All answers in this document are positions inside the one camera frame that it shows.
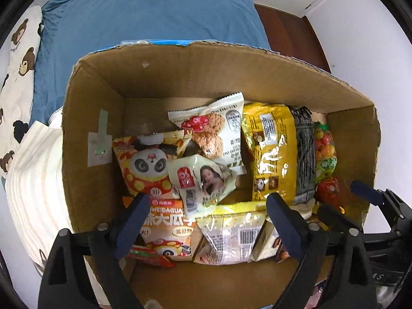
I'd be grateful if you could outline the red small snack bag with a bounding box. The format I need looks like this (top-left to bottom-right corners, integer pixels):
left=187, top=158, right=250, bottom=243
left=315, top=176, right=350, bottom=214

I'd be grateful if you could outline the brown snack packet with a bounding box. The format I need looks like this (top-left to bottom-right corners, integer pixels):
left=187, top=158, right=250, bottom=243
left=248, top=220, right=290, bottom=263

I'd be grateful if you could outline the red long snack packet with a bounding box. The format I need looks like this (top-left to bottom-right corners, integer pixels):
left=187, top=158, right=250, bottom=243
left=127, top=245, right=175, bottom=268

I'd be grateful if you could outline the green fruit candy bag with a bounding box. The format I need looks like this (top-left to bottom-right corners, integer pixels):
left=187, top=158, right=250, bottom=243
left=314, top=121, right=337, bottom=184

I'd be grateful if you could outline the black striped snack bag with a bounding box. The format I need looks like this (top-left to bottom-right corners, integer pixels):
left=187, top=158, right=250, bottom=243
left=289, top=107, right=316, bottom=204

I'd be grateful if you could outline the cream striped blanket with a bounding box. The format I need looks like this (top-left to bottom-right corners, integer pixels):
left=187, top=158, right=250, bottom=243
left=5, top=105, right=107, bottom=306

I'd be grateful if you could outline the beige barcode snack packet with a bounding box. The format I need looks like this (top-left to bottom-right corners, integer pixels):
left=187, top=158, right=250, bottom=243
left=193, top=201, right=267, bottom=266

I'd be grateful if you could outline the large yellow snack bag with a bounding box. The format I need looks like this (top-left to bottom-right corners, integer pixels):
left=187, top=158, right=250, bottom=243
left=242, top=102, right=297, bottom=205

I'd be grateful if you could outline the white portrait snack packet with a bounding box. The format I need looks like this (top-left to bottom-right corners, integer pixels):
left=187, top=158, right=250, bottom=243
left=166, top=155, right=237, bottom=219

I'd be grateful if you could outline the panda orange seed bag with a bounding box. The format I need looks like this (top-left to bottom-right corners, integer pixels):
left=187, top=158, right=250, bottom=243
left=112, top=130, right=195, bottom=260

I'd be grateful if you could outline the cookie white packet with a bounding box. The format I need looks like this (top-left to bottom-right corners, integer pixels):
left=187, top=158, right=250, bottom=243
left=168, top=92, right=246, bottom=175

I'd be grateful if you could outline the cardboard box blue outside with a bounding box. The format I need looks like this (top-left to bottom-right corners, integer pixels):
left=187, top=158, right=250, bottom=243
left=62, top=41, right=381, bottom=308

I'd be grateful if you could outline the bear print white pillow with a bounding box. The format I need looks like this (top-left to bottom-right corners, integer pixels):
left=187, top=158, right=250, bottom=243
left=1, top=6, right=42, bottom=178

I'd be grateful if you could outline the blue bed sheet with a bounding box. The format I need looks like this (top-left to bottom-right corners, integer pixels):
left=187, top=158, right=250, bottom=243
left=31, top=0, right=270, bottom=123

